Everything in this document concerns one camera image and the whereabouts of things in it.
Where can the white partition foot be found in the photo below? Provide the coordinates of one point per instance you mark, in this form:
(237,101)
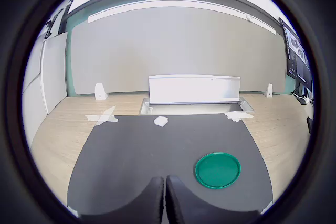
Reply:
(269,90)
(99,92)

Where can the grey desk partition panel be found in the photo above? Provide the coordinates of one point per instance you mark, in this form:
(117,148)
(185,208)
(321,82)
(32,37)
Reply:
(170,45)

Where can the dark grey mat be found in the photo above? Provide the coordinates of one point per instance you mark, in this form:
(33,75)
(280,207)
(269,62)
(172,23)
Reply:
(144,150)

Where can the white tape piece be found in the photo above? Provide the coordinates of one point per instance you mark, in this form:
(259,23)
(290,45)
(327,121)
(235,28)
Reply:
(105,117)
(74,211)
(267,206)
(236,116)

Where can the black stand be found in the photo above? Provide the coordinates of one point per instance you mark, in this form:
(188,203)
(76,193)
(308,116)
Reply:
(51,26)

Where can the black computer monitor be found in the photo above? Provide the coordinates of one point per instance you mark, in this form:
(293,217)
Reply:
(295,58)

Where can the black keyboard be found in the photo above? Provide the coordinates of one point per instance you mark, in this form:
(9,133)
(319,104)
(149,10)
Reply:
(301,99)

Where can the round green lid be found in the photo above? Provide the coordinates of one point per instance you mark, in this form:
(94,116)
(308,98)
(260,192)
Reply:
(218,170)

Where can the small white plastic terminal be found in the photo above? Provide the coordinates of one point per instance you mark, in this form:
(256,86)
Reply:
(160,121)

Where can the white side partition panel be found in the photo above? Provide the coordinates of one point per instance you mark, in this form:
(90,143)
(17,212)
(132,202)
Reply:
(53,72)

